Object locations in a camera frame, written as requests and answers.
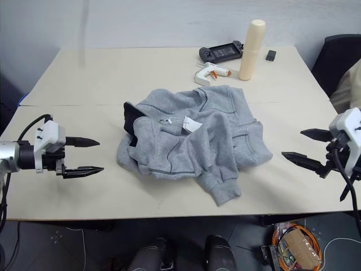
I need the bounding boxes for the black office chair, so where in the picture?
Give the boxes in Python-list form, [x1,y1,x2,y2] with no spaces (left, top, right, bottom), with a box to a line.
[311,34,361,100]

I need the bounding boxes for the white hot glue gun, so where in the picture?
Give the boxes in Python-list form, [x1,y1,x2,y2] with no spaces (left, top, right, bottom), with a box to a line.
[193,62,233,86]

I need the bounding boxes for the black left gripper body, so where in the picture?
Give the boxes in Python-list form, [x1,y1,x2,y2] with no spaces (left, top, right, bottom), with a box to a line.
[41,148,67,178]

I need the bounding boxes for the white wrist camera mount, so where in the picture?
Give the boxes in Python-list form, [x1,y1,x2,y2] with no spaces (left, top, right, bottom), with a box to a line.
[328,107,361,177]
[33,121,67,173]

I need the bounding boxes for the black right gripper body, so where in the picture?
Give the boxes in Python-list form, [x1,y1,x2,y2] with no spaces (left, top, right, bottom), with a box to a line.
[320,132,353,179]

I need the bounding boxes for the orange coiled cable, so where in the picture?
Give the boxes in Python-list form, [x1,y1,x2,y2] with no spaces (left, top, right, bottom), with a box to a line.
[271,222,324,271]

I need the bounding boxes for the tall cream cylinder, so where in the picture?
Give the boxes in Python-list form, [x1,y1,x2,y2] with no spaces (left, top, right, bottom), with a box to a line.
[238,19,267,81]

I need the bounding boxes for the grey zip hoodie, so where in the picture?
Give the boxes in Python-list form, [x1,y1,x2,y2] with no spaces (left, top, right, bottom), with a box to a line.
[115,86,274,208]

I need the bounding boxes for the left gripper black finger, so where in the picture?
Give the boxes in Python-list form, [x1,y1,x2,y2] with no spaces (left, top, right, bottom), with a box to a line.
[65,136,101,148]
[61,166,105,180]

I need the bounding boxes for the white paper clothing tag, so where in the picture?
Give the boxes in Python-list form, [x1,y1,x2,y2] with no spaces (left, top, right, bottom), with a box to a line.
[181,115,202,134]

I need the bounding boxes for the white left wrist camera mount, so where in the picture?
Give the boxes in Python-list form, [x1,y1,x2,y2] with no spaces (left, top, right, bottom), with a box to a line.
[33,121,67,173]

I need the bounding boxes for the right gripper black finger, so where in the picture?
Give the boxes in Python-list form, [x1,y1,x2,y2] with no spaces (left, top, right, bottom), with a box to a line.
[281,151,329,178]
[300,128,336,142]

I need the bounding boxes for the dark rounded shape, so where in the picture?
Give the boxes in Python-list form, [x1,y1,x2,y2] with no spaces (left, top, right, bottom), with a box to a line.
[203,234,238,271]
[128,237,176,271]

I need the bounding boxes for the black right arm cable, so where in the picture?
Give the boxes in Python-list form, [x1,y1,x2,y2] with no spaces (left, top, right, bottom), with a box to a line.
[332,143,361,226]

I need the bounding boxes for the brown paper wrapped package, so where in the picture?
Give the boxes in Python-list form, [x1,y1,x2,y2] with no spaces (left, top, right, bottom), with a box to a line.
[283,228,323,271]

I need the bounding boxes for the thin white floor cable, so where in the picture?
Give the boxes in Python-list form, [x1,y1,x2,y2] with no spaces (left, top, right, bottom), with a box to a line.
[67,225,87,271]

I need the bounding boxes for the small black floor box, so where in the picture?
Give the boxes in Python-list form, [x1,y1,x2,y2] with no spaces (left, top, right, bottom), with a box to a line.
[260,244,279,265]

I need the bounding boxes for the black handheld game controller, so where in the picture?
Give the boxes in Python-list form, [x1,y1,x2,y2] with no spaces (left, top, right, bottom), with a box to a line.
[198,41,245,64]

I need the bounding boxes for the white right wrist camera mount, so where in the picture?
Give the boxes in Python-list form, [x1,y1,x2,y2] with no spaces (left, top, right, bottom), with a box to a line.
[328,107,361,177]

